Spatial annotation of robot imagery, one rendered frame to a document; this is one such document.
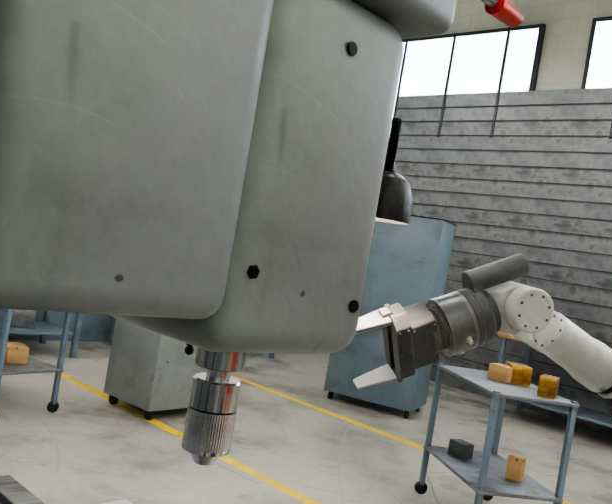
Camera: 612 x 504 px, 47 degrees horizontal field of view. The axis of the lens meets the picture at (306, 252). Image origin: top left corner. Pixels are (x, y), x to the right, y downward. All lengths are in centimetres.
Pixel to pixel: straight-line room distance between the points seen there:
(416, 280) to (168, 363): 258
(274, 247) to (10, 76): 24
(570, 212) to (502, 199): 89
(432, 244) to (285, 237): 606
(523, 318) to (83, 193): 73
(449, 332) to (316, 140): 50
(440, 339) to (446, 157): 858
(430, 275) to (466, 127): 335
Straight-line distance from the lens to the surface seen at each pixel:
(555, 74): 923
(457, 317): 101
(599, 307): 838
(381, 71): 65
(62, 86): 43
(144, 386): 525
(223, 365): 66
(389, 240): 673
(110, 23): 45
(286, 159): 56
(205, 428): 67
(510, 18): 84
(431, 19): 69
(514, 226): 889
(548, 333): 113
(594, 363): 116
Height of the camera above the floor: 140
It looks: level
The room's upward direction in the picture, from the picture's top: 10 degrees clockwise
